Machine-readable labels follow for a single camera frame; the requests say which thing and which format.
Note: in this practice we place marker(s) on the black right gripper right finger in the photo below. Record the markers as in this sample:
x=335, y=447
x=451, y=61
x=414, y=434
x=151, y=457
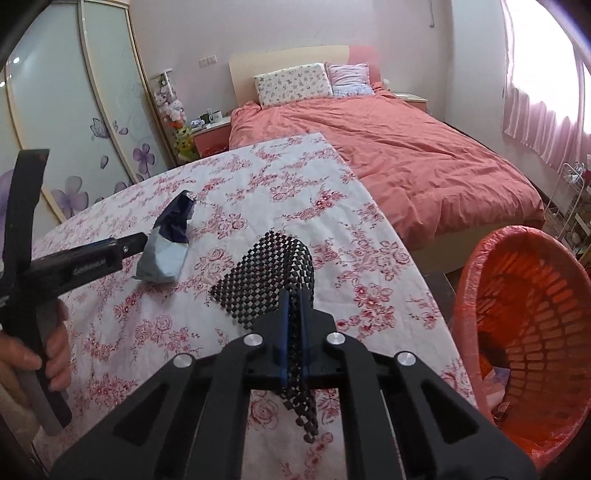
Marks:
x=400, y=419

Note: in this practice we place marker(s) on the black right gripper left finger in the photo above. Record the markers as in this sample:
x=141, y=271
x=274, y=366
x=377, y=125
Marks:
x=189, y=416

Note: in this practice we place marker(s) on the pink left nightstand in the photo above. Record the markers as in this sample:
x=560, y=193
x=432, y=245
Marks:
x=213, y=139

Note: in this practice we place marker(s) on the white wire rack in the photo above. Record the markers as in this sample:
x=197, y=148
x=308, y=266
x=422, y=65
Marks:
x=567, y=212

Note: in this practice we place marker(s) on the floral pink tablecloth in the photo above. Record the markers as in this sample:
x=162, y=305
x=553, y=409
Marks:
x=122, y=331

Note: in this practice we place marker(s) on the floral white pillow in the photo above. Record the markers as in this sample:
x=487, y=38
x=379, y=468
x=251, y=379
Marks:
x=292, y=84

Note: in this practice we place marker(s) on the red plastic laundry basket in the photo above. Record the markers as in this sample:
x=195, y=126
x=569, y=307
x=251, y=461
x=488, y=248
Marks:
x=523, y=303

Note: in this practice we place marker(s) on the bed with coral duvet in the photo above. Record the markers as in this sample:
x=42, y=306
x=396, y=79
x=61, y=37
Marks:
x=441, y=190

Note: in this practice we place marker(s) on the black mesh anti-slip mat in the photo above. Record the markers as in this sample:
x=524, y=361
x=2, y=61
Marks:
x=271, y=279

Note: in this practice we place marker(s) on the pink striped pillow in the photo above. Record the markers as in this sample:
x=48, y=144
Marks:
x=348, y=80

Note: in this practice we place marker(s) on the pink window curtain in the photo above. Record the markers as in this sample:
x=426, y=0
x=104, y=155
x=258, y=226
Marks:
x=547, y=95

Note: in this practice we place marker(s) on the sliding wardrobe with flowers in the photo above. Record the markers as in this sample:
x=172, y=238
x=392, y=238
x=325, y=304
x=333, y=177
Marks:
x=74, y=84

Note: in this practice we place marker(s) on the stuffed toy display rack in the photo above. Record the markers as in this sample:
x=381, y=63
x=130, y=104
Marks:
x=172, y=116

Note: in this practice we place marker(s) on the pink nightstand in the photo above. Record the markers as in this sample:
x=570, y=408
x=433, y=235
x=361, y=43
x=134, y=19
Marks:
x=413, y=100
x=213, y=139

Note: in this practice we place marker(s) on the pink right nightstand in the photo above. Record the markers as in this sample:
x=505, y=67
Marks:
x=413, y=100

